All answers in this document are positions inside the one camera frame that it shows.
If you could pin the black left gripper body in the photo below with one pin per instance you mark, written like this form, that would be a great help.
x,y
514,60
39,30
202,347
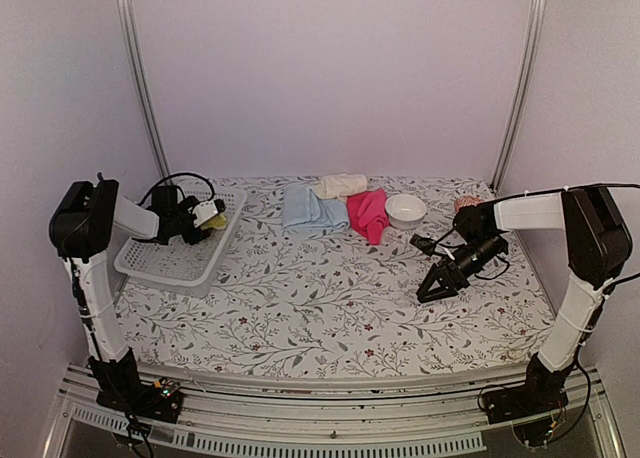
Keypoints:
x,y
194,237

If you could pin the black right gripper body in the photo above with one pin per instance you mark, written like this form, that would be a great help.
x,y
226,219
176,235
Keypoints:
x,y
488,249

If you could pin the green crocodile pattern towel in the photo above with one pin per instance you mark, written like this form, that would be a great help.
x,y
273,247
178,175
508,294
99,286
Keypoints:
x,y
218,222

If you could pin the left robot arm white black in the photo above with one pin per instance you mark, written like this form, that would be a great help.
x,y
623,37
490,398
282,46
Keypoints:
x,y
81,230

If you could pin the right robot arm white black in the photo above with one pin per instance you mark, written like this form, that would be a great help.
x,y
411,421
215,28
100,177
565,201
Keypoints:
x,y
598,246

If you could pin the white plastic basket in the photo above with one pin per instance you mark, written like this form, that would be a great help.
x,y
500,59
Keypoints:
x,y
179,267

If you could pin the red white patterned ball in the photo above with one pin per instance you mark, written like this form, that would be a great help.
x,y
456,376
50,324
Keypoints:
x,y
467,201

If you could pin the white ceramic bowl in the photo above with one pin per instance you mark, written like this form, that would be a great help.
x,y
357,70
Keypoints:
x,y
405,212

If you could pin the pink towel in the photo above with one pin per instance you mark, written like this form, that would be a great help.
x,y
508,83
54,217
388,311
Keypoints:
x,y
367,214

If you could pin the light blue towel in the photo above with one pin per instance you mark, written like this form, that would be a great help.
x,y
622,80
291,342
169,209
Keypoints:
x,y
302,209

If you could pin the cream rolled towel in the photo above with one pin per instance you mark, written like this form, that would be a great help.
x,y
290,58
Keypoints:
x,y
340,186

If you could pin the floral patterned table mat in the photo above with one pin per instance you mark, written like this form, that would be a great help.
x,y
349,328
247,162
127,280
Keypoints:
x,y
318,304

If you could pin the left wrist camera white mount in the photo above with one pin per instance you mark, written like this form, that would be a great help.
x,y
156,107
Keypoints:
x,y
206,210

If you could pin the aluminium front rail base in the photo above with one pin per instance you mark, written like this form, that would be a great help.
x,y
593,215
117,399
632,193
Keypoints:
x,y
409,416

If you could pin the left aluminium frame post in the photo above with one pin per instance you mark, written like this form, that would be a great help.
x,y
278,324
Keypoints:
x,y
134,52

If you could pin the aluminium frame post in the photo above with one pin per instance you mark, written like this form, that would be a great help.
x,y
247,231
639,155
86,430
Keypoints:
x,y
134,52
533,35

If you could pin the right aluminium frame post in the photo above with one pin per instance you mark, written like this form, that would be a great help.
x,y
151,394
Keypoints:
x,y
533,35

